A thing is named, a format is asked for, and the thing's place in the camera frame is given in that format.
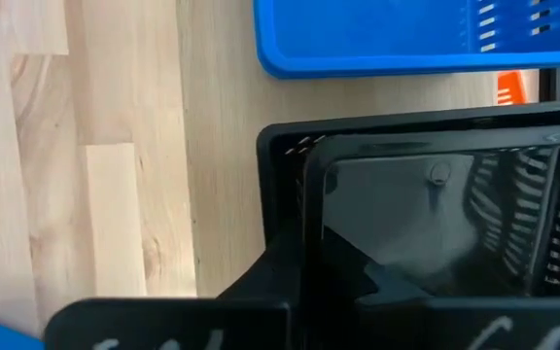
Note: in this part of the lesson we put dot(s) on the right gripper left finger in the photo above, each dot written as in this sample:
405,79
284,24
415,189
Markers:
163,325

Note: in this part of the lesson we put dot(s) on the black plastic basket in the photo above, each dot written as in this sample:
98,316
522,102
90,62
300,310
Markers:
275,194
396,209

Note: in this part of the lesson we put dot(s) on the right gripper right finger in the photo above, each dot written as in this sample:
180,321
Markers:
455,325

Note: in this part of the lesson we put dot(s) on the orange plastic basket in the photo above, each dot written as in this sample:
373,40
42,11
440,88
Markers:
509,90

